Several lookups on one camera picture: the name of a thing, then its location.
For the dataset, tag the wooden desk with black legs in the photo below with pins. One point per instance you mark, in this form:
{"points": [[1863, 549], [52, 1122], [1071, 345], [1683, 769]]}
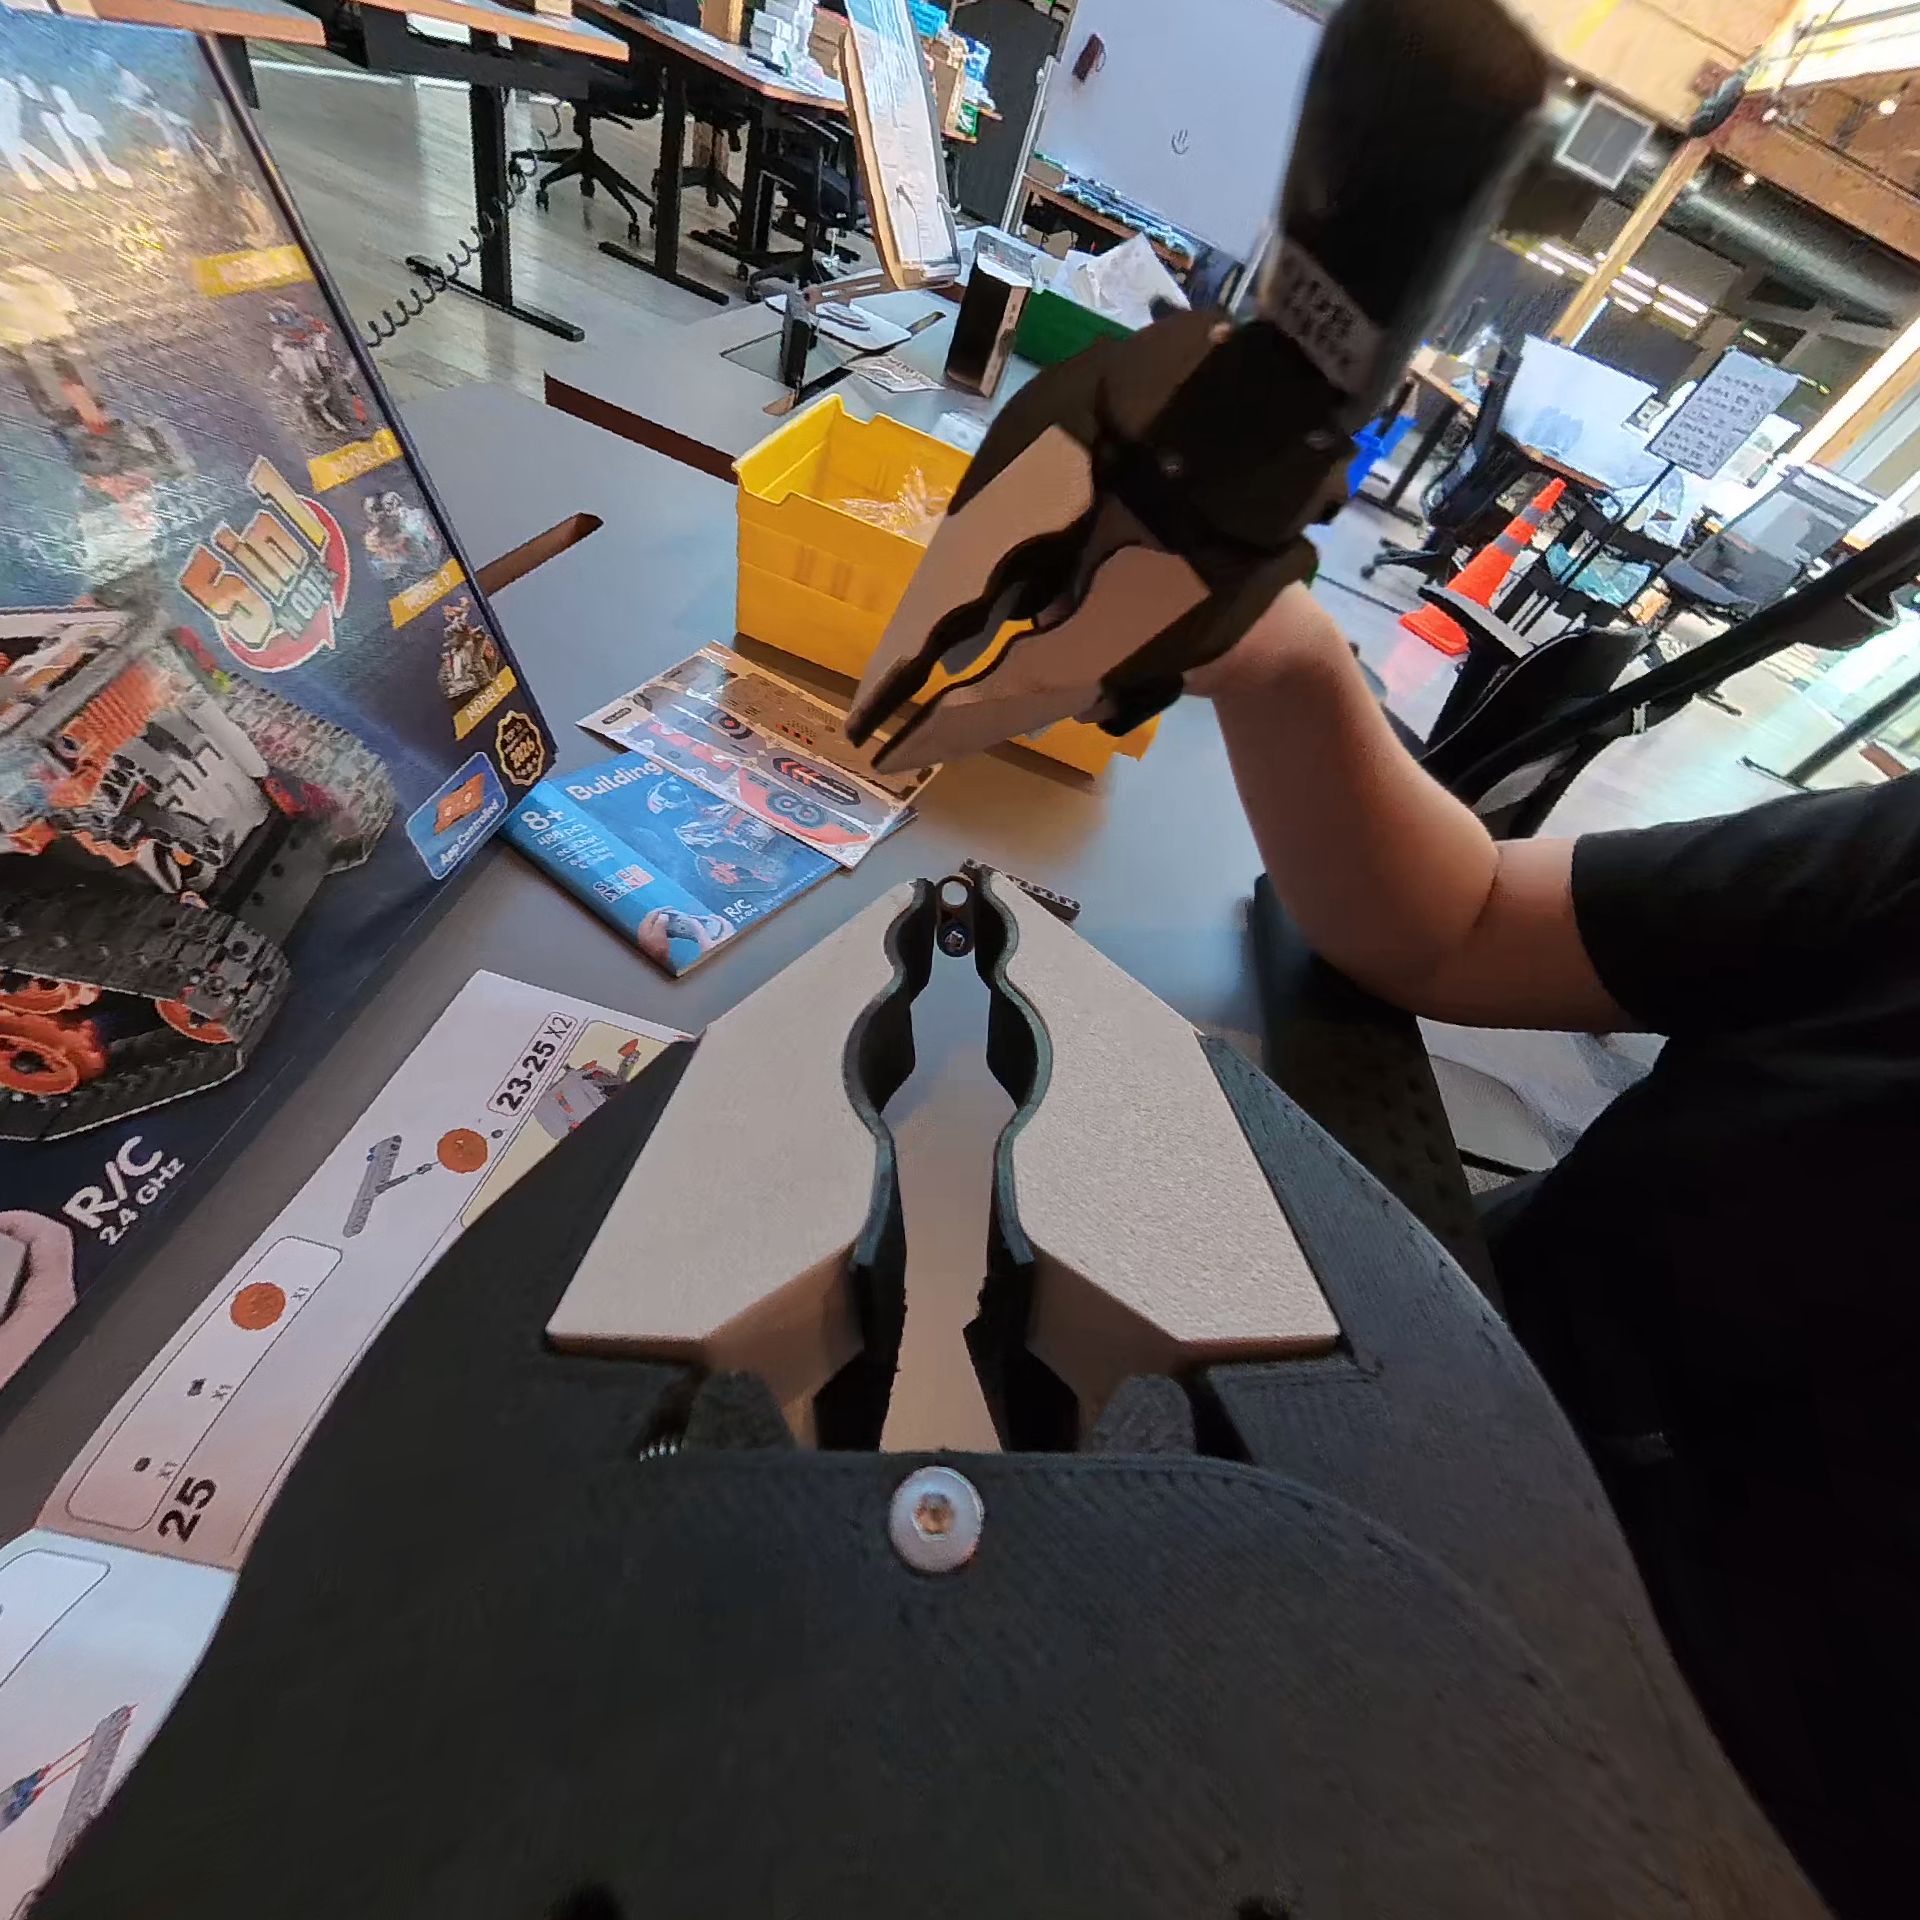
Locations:
{"points": [[494, 31]]}

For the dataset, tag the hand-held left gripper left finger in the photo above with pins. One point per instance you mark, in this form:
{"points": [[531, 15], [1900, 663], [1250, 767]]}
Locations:
{"points": [[704, 1200]]}

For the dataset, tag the whiteboard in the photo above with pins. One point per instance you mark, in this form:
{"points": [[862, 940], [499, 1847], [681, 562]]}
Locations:
{"points": [[1171, 105]]}

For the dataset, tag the white sign on stand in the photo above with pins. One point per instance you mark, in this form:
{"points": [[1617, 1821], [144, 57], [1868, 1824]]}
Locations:
{"points": [[1721, 411]]}

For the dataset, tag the small blue booklet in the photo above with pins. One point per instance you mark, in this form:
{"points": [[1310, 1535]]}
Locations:
{"points": [[662, 855]]}

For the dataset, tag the wooden board with paper sheet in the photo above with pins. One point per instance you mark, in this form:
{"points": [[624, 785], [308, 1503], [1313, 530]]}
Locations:
{"points": [[900, 135]]}

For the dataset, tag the sticker sheet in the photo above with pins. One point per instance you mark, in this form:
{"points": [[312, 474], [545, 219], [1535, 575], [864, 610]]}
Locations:
{"points": [[751, 720]]}

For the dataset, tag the black box with wooden edge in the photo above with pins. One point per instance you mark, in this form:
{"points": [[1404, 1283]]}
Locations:
{"points": [[984, 322]]}

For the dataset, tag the open instruction booklet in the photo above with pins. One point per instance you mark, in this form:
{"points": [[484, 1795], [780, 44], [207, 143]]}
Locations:
{"points": [[376, 1200]]}

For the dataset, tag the person's right forearm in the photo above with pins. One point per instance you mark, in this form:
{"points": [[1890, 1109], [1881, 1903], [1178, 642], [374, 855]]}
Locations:
{"points": [[1380, 869]]}

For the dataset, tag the blue recycling bin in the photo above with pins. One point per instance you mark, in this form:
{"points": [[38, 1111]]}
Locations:
{"points": [[1380, 458]]}

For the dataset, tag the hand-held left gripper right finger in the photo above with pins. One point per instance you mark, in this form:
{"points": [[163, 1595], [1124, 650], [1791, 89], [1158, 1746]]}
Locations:
{"points": [[1171, 1200]]}

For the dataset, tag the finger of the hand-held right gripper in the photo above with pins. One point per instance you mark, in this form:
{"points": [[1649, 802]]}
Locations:
{"points": [[975, 556], [1079, 660]]}

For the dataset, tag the dark grey beam piece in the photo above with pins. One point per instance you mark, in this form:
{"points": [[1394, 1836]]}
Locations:
{"points": [[1026, 888]]}

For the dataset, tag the clear plastic bags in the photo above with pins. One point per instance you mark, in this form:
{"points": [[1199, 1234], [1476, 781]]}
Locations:
{"points": [[900, 504]]}

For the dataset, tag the yellow bag bin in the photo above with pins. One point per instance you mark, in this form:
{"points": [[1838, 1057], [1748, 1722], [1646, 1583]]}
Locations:
{"points": [[810, 585]]}

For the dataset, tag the black office chair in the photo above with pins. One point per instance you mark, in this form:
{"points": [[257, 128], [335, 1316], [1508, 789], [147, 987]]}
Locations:
{"points": [[1575, 704], [1348, 1080]]}

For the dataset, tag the orange traffic cone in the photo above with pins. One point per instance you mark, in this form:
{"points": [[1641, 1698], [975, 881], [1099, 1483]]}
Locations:
{"points": [[1483, 578]]}

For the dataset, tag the green bin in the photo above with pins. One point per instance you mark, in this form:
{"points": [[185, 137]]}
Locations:
{"points": [[1072, 330]]}

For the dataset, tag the blue robot kit box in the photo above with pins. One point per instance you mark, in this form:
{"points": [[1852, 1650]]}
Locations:
{"points": [[225, 600]]}

